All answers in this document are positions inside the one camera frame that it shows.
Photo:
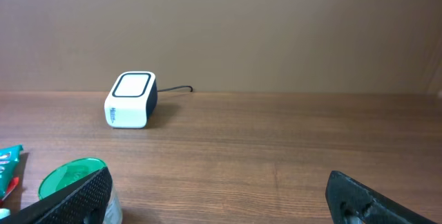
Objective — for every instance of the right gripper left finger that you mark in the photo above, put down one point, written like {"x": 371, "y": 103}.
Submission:
{"x": 84, "y": 201}

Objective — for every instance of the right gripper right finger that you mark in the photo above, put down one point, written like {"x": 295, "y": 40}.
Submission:
{"x": 350, "y": 201}

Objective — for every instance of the green lidded small jar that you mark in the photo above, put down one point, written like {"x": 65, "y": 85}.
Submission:
{"x": 72, "y": 172}

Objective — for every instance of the red Nescafe stick sachet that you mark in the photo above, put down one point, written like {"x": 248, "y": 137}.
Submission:
{"x": 11, "y": 186}

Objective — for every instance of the green 3M gloves packet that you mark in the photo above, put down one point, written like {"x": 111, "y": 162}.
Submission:
{"x": 9, "y": 161}

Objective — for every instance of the white barcode scanner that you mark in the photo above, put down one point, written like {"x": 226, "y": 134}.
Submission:
{"x": 132, "y": 100}

